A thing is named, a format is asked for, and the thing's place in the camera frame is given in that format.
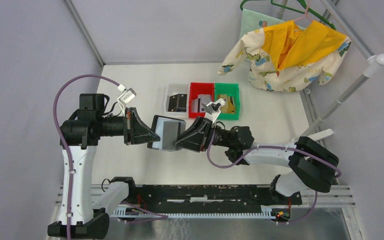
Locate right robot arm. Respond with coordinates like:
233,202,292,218
174,117,342,204

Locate light green towel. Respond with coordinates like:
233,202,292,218
237,8,309,65

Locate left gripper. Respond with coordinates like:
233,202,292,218
97,106,160,145

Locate cards in red bin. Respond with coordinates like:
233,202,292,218
190,94,212,113

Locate white plastic bin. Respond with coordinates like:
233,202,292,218
163,83,189,119

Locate yellow cream children's jacket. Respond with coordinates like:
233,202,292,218
217,20,352,93

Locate green clothes hanger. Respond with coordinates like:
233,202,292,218
239,0,340,32

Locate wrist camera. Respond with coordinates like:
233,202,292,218
201,98,226,124
117,84,137,117

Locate white cable tray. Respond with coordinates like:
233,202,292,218
110,205,290,221

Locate dark grey credit card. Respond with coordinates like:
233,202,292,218
161,121,182,151

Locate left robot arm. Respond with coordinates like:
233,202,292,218
47,93,161,240

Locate black leather card holder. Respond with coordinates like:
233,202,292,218
147,115,186,152

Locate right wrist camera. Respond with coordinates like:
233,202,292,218
201,98,226,124

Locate pink clothes hanger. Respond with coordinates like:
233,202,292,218
293,0,314,22

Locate white clothes rack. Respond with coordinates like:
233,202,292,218
299,0,384,143

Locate red plastic bin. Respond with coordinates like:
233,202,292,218
188,82,215,119

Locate cards in green bin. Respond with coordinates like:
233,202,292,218
217,94,236,114

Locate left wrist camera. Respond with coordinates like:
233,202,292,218
117,84,137,117

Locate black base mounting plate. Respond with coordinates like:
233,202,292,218
125,184,303,214

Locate green plastic bin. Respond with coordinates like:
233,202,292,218
214,83,241,121

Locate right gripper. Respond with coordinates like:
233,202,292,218
171,116,232,153

